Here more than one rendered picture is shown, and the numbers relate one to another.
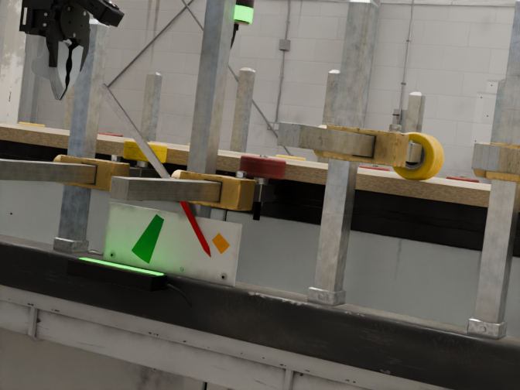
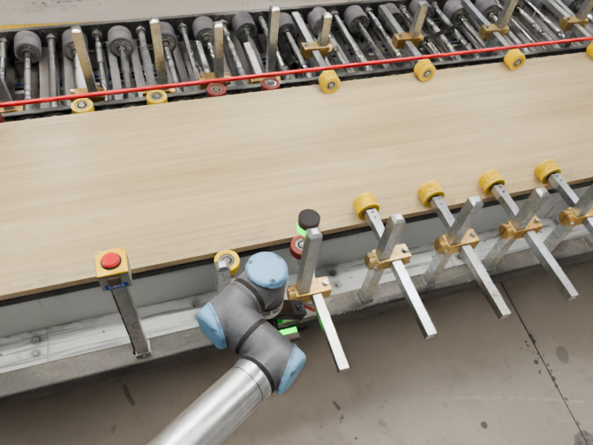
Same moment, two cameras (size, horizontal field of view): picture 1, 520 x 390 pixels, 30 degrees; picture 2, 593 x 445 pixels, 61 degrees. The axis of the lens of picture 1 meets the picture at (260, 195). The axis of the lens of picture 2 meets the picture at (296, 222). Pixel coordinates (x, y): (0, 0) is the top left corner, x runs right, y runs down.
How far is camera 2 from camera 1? 1.91 m
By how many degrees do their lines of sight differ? 66
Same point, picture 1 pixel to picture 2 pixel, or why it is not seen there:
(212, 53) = (313, 259)
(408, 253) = (361, 236)
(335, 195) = (377, 276)
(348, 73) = (390, 245)
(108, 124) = not seen: outside the picture
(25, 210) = not seen: hidden behind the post
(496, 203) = (445, 258)
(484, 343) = (433, 290)
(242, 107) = (85, 57)
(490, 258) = (438, 270)
